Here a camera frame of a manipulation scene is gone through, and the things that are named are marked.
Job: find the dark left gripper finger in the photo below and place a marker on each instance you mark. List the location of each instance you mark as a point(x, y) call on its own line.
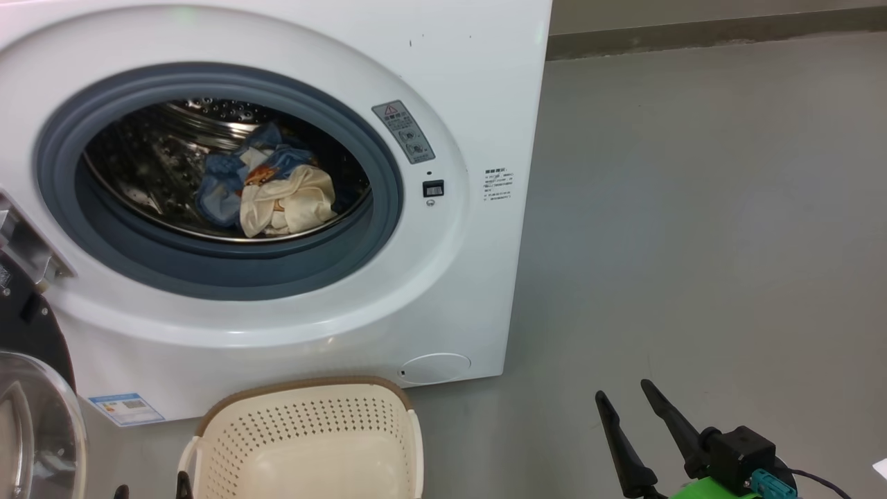
point(122, 493)
point(183, 488)

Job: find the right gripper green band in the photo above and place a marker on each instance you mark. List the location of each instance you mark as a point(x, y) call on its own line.
point(714, 488)

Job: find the black round washing machine door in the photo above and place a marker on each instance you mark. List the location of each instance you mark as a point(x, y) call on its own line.
point(34, 346)

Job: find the blue patterned garment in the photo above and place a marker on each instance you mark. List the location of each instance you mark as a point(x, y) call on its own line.
point(298, 204)

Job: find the cream perforated laundry basket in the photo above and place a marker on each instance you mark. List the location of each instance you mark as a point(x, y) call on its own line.
point(312, 450)

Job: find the white washing machine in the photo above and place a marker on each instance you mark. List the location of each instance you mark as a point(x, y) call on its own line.
point(429, 277)

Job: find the black door latch socket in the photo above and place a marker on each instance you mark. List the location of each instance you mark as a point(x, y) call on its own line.
point(433, 188)

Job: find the blue energy label sticker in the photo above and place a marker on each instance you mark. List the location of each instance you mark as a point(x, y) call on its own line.
point(126, 409)

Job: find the round white filter cover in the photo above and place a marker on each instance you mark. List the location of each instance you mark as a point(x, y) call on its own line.
point(435, 368)

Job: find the grey warning sticker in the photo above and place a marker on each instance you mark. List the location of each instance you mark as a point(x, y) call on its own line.
point(404, 132)

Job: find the grey skirting board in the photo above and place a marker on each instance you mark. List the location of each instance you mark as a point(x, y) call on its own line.
point(693, 34)

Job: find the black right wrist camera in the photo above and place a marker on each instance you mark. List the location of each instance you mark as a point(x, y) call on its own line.
point(741, 457)

